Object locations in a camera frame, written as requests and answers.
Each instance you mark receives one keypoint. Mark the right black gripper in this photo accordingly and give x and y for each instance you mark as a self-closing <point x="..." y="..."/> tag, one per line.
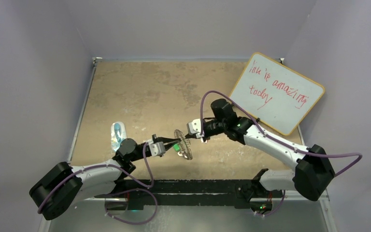
<point x="191" y="136"/>

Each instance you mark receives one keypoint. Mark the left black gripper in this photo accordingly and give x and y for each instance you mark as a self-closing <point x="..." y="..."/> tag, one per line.
<point x="168" y="142"/>

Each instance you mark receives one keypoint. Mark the silver disc with keyrings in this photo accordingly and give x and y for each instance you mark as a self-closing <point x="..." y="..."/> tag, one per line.
<point x="184" y="145"/>

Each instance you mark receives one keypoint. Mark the key with green tag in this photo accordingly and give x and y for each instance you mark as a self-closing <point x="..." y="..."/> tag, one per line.
<point x="175" y="148"/>

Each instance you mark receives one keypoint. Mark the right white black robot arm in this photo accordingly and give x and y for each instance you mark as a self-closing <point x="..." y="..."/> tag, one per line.
<point x="310" y="171"/>

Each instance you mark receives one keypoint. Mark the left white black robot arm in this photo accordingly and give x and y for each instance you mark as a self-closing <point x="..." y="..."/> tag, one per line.
<point x="65" y="185"/>

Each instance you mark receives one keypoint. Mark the whiteboard with red writing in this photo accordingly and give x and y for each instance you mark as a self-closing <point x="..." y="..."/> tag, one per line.
<point x="279" y="96"/>

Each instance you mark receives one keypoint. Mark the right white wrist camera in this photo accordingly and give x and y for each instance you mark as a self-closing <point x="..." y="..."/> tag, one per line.
<point x="194" y="126"/>

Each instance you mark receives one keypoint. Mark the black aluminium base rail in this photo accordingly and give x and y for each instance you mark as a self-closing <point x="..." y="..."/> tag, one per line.
<point x="238" y="193"/>

